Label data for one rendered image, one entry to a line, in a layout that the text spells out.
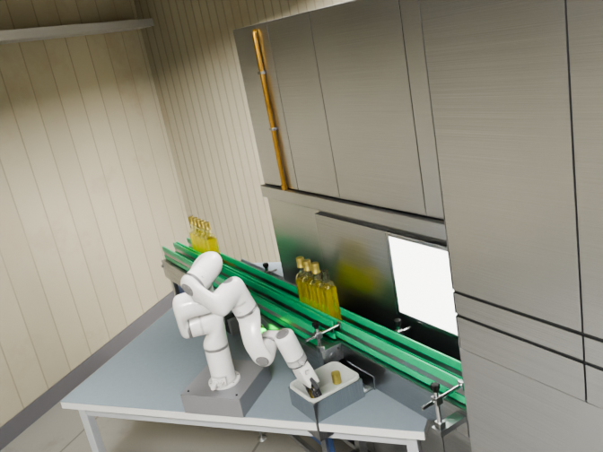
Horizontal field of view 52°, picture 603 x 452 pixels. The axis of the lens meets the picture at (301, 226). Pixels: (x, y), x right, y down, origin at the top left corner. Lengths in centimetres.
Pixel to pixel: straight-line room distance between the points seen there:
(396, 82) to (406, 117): 12
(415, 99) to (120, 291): 353
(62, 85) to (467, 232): 379
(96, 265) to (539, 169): 400
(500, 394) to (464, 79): 75
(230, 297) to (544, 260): 108
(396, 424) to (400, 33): 129
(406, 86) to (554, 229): 91
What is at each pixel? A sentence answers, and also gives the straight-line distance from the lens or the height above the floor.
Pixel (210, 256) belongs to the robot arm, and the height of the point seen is 140.
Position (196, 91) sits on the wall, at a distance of 547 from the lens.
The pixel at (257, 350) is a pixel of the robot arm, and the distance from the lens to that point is 215.
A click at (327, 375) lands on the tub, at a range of 244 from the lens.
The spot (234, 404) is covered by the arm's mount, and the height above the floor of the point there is 81.
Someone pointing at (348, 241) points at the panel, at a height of 123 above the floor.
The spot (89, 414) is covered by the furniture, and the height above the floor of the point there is 66.
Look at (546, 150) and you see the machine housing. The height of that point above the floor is 177.
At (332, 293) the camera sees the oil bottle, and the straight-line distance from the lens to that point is 251.
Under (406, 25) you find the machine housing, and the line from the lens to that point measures 200.
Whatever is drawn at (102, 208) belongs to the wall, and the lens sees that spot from 495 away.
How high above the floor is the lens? 205
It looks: 17 degrees down
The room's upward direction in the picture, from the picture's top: 11 degrees counter-clockwise
